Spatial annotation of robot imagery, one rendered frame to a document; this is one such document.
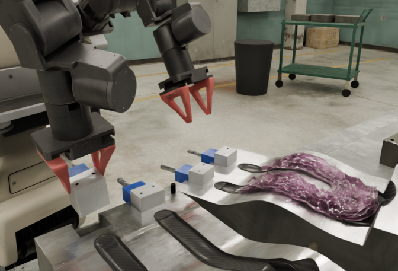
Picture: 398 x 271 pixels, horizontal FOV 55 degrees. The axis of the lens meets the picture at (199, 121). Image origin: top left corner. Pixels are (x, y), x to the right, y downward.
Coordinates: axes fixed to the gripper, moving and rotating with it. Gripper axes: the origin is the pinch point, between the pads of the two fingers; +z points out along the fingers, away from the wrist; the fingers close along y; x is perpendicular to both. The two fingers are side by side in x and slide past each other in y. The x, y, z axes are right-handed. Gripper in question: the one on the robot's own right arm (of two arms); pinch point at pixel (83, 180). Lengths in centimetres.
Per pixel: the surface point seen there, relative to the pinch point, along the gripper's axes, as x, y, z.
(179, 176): 7.4, 23.2, 15.5
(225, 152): 6.7, 36.7, 14.7
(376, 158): -11, 78, 26
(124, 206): 0.0, 6.1, 9.1
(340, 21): 197, 401, 89
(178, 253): -15.4, 6.7, 7.7
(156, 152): 169, 114, 136
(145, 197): -3.0, 8.8, 6.5
